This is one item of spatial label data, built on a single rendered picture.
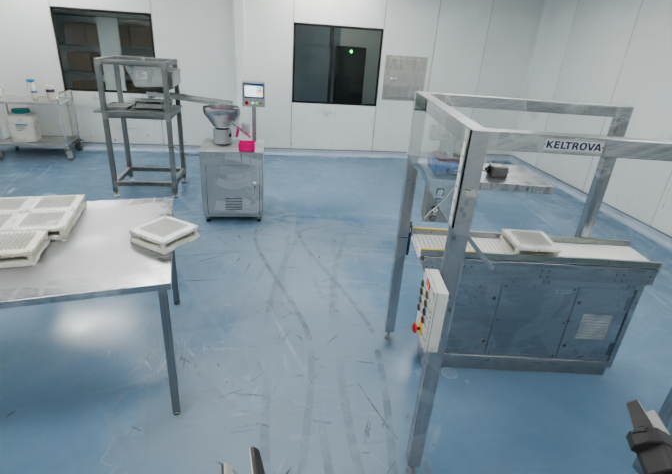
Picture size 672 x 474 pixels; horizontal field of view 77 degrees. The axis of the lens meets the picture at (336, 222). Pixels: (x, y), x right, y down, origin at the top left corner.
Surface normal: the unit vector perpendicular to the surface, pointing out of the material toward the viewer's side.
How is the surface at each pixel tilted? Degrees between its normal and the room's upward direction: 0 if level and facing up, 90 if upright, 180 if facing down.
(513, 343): 90
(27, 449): 0
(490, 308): 90
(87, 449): 0
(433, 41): 90
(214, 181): 90
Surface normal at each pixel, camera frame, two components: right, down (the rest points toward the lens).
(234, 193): 0.14, 0.40
